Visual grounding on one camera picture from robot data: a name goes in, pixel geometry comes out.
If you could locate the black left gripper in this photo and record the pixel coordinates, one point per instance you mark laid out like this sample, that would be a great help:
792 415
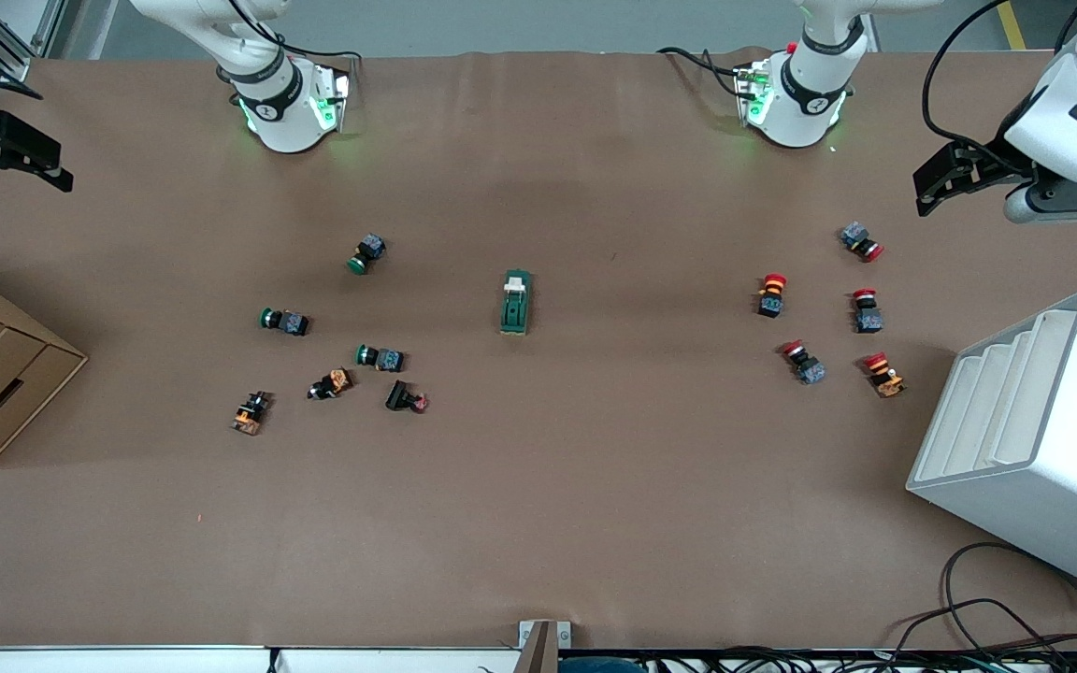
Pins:
989 165

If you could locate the green load switch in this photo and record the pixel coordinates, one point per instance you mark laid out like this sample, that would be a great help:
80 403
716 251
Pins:
516 304

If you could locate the red emergency stop button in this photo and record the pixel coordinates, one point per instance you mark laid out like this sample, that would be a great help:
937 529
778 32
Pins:
810 371
868 320
856 236

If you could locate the red stop button orange block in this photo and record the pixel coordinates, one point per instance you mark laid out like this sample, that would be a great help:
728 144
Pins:
886 381

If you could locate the red yellow-ringed stop button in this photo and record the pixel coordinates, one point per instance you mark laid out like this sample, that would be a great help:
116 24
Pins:
770 301

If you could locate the green mushroom push button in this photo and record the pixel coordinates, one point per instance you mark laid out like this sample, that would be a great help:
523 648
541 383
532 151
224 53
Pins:
291 323
387 360
368 250

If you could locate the white stepped storage rack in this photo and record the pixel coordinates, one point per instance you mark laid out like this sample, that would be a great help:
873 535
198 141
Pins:
1043 486

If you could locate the blue object below table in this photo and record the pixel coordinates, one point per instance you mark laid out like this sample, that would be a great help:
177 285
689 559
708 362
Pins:
595 666

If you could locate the aluminium frame profile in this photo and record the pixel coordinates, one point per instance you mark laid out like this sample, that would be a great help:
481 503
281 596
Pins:
13 67

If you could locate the black selector switch orange block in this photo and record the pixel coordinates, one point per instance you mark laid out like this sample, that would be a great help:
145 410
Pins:
249 416
337 380

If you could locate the grey metal table bracket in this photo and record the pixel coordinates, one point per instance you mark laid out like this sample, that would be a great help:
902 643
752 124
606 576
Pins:
531 636

